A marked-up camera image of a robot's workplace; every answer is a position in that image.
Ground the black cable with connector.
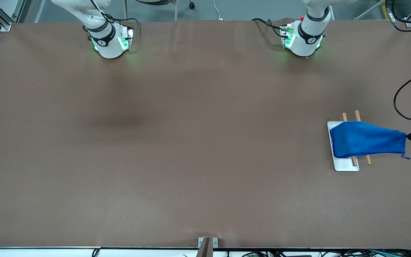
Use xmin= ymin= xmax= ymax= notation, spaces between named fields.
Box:
xmin=385 ymin=0 xmax=411 ymax=33

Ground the thin white cable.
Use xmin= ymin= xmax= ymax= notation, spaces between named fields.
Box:
xmin=213 ymin=0 xmax=224 ymax=21

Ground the black cable at arm base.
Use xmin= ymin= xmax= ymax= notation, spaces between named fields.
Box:
xmin=251 ymin=18 xmax=285 ymax=37

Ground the metal bracket with post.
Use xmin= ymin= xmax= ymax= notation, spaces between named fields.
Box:
xmin=198 ymin=237 xmax=219 ymax=257

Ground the blue microfibre towel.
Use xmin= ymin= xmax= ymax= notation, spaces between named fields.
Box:
xmin=329 ymin=121 xmax=411 ymax=160

